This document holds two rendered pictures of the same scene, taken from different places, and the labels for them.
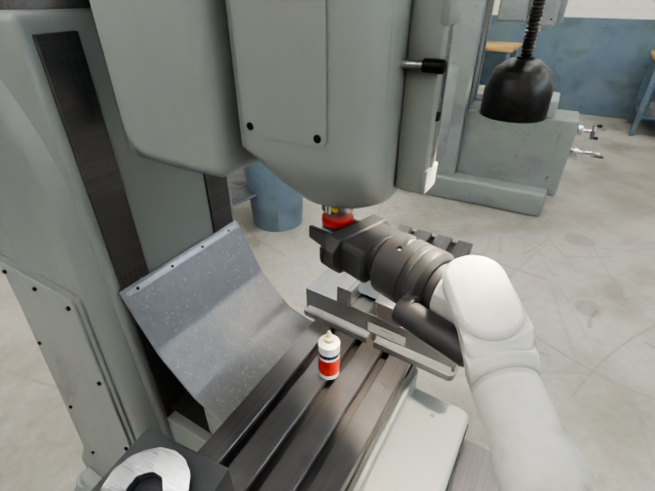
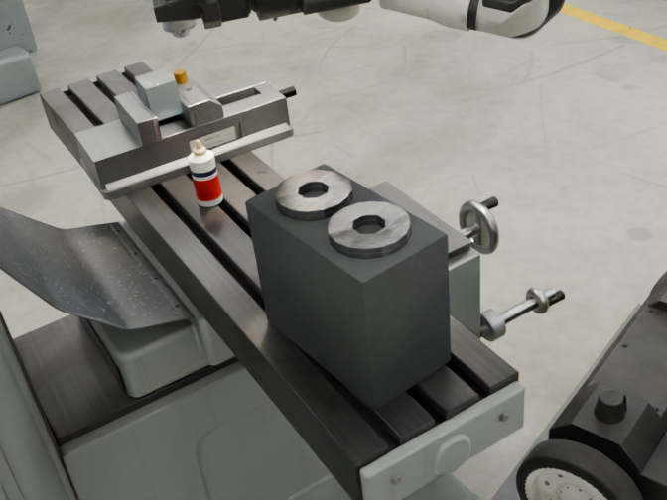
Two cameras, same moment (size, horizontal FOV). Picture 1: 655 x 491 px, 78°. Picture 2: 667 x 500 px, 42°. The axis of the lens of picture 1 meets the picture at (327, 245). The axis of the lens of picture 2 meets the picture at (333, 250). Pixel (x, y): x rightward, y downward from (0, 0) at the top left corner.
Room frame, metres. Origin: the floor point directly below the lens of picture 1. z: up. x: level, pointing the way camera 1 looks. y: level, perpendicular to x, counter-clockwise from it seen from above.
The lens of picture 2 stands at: (-0.25, 0.90, 1.65)
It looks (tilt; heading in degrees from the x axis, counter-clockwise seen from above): 36 degrees down; 302
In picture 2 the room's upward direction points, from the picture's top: 7 degrees counter-clockwise
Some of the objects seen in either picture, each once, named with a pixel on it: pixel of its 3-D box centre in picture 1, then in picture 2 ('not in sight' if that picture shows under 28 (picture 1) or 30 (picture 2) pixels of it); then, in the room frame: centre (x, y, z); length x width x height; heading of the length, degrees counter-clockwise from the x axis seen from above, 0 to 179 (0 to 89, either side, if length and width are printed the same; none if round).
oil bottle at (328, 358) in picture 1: (328, 352); (203, 171); (0.53, 0.00, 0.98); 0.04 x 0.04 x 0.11
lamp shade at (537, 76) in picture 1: (519, 86); not in sight; (0.48, -0.22, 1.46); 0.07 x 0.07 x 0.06
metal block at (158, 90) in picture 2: (376, 278); (158, 94); (0.68, -0.10, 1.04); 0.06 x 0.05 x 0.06; 147
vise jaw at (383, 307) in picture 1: (400, 296); (193, 99); (0.65, -0.15, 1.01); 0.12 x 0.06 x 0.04; 147
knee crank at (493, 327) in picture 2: not in sight; (521, 309); (0.14, -0.40, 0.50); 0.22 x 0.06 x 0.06; 59
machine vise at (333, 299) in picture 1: (387, 305); (183, 122); (0.66, -0.13, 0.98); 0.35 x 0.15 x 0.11; 57
